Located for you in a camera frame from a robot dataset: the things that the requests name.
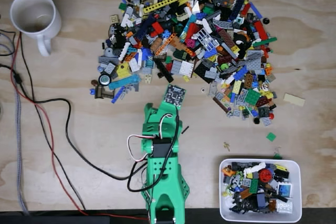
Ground dark brown Lego frame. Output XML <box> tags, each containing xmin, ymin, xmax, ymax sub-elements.
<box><xmin>94</xmin><ymin>84</ymin><xmax>116</xmax><ymax>100</ymax></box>

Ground yellow Lego technic beam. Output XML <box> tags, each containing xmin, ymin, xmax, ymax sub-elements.
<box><xmin>142</xmin><ymin>0</ymin><xmax>183</xmax><ymax>14</ymax></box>

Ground white long Lego piece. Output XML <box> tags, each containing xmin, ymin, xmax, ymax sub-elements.
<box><xmin>244</xmin><ymin>162</ymin><xmax>267</xmax><ymax>175</ymax></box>

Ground short red Lego brick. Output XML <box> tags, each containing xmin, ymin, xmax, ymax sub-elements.
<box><xmin>151</xmin><ymin>22</ymin><xmax>165</xmax><ymax>35</ymax></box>

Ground thick black power cable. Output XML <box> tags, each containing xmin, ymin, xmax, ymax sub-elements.
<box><xmin>0</xmin><ymin>62</ymin><xmax>149</xmax><ymax>193</ymax></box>

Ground light blue long Lego piece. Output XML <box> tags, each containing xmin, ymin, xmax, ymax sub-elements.
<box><xmin>108</xmin><ymin>74</ymin><xmax>142</xmax><ymax>91</ymax></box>

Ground red Lego gear wheel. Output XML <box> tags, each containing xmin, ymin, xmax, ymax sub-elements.
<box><xmin>257</xmin><ymin>168</ymin><xmax>274</xmax><ymax>183</ymax></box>

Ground long blue Lego plate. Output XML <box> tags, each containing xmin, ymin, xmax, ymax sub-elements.
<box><xmin>249</xmin><ymin>2</ymin><xmax>264</xmax><ymax>20</ymax></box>

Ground yellow Lego brick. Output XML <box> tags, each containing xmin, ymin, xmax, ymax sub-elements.
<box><xmin>116</xmin><ymin>63</ymin><xmax>132</xmax><ymax>79</ymax></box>

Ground white ceramic mug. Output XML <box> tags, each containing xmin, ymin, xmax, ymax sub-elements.
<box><xmin>9</xmin><ymin>0</ymin><xmax>62</xmax><ymax>57</ymax></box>

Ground tan flat Lego plate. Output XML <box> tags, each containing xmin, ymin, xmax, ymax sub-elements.
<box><xmin>283</xmin><ymin>92</ymin><xmax>306</xmax><ymax>108</ymax></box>

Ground orange Lego technic beam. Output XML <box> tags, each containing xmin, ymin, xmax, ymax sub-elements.
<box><xmin>154</xmin><ymin>33</ymin><xmax>177</xmax><ymax>57</ymax></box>

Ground round Lego dial piece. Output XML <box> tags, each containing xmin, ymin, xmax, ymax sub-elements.
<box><xmin>98</xmin><ymin>73</ymin><xmax>111</xmax><ymax>87</ymax></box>

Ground long green Lego plate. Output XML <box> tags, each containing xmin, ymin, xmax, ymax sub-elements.
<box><xmin>252</xmin><ymin>36</ymin><xmax>278</xmax><ymax>48</ymax></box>

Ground blue white printed Lego tile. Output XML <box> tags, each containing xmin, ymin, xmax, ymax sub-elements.
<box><xmin>277</xmin><ymin>183</ymin><xmax>293</xmax><ymax>198</ymax></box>

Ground black camera circuit board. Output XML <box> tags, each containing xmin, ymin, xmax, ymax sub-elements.
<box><xmin>163</xmin><ymin>84</ymin><xmax>187</xmax><ymax>110</ymax></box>

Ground white red black servo wire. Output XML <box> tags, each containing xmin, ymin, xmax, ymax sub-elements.
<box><xmin>127</xmin><ymin>134</ymin><xmax>156</xmax><ymax>162</ymax></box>

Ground grey Lego dome piece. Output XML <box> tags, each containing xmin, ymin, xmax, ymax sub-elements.
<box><xmin>102</xmin><ymin>47</ymin><xmax>119</xmax><ymax>58</ymax></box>

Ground white plastic bin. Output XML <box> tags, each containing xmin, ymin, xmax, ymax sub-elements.
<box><xmin>218</xmin><ymin>158</ymin><xmax>302</xmax><ymax>222</ymax></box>

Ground grey Lego plate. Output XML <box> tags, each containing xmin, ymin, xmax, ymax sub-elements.
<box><xmin>170</xmin><ymin>59</ymin><xmax>184</xmax><ymax>75</ymax></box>

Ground thin black wire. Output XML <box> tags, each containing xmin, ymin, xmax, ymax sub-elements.
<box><xmin>19</xmin><ymin>31</ymin><xmax>87</xmax><ymax>211</ymax></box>

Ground long brown Lego plate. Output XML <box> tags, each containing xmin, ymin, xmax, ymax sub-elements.
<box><xmin>212</xmin><ymin>96</ymin><xmax>229</xmax><ymax>113</ymax></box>

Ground thin blue Lego plate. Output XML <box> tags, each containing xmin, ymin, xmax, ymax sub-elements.
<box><xmin>110</xmin><ymin>86</ymin><xmax>127</xmax><ymax>104</ymax></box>

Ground grey braided cable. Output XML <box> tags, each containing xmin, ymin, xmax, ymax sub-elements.
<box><xmin>14</xmin><ymin>77</ymin><xmax>29</xmax><ymax>216</ymax></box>

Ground long black Lego brick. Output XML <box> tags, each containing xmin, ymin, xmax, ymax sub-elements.
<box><xmin>153</xmin><ymin>57</ymin><xmax>175</xmax><ymax>83</ymax></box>

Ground long red Lego brick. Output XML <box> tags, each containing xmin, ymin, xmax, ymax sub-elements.
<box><xmin>253</xmin><ymin>20</ymin><xmax>269</xmax><ymax>42</ymax></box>

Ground white studded Lego plate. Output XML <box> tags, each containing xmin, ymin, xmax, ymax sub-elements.
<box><xmin>276</xmin><ymin>200</ymin><xmax>293</xmax><ymax>213</ymax></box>

